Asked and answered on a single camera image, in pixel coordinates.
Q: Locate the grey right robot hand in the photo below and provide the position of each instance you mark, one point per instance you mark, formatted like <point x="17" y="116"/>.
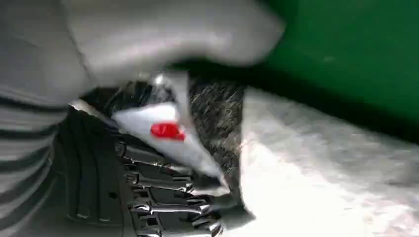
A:
<point x="137" y="36"/>

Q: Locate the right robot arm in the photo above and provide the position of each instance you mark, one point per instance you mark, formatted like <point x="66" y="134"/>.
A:
<point x="23" y="163"/>

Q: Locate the green conveyor belt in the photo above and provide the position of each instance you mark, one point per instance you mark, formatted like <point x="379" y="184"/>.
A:
<point x="353" y="49"/>

